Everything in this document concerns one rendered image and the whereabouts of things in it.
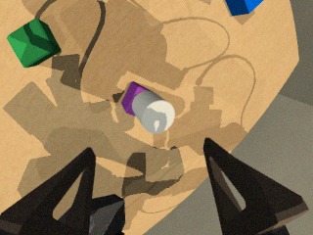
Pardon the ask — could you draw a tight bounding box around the purple cube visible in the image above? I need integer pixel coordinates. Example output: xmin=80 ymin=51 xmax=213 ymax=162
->
xmin=121 ymin=81 xmax=152 ymax=117

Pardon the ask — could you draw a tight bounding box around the white cylinder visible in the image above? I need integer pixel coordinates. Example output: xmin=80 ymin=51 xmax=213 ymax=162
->
xmin=132 ymin=90 xmax=175 ymax=134

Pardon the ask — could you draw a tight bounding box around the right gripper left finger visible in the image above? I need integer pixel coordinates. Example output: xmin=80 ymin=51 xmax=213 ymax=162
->
xmin=0 ymin=147 xmax=96 ymax=235

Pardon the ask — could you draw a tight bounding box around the green cube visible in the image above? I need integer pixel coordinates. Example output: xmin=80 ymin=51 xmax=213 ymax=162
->
xmin=7 ymin=18 xmax=61 ymax=68

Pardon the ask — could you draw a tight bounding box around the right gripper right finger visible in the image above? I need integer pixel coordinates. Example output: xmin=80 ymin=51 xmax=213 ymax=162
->
xmin=203 ymin=137 xmax=309 ymax=235

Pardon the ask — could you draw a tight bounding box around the blue block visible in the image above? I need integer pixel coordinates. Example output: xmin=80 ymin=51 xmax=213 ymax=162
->
xmin=225 ymin=0 xmax=264 ymax=16

